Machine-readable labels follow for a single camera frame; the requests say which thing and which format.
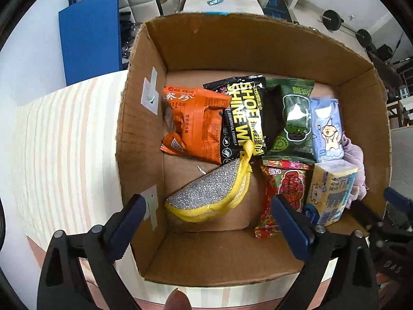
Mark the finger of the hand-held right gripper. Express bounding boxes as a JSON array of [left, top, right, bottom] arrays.
[[352, 200, 389, 235], [384, 187, 413, 212]]

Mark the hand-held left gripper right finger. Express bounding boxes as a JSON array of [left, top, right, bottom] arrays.
[[270, 194, 379, 310]]

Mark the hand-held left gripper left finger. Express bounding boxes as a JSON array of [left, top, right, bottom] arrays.
[[37, 194, 147, 310]]

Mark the red snack packet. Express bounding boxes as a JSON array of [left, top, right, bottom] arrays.
[[254, 160, 313, 239]]

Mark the yellow tissue pack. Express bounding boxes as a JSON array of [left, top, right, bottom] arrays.
[[303, 161, 359, 227]]

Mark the purple cloth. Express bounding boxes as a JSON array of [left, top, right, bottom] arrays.
[[342, 134, 368, 205]]

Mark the cardboard box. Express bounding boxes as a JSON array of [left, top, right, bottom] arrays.
[[114, 13, 392, 288]]

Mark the yellow silver scouring sponge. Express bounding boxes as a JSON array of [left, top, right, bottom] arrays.
[[164, 140, 255, 223]]

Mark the blue tissue pack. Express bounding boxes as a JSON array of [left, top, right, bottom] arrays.
[[310, 95, 346, 164]]

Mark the green wipes packet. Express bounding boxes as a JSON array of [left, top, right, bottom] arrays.
[[261, 78, 316, 165]]

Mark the black shoe wipes packet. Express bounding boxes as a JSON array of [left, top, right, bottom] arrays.
[[203, 75, 268, 165]]

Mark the orange snack packet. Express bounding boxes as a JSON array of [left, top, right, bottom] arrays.
[[160, 86, 230, 165]]

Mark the brown wooden chair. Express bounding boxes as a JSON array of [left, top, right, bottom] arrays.
[[386, 100, 413, 127]]

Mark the black exercise machine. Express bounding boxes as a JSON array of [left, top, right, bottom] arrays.
[[368, 43, 407, 68]]

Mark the short floor barbell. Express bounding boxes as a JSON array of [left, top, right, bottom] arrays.
[[322, 9, 375, 47]]

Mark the blue board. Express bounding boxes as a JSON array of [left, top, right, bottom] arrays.
[[58, 0, 122, 87]]

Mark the black weight bench pad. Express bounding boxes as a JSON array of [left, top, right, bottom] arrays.
[[263, 0, 291, 23]]

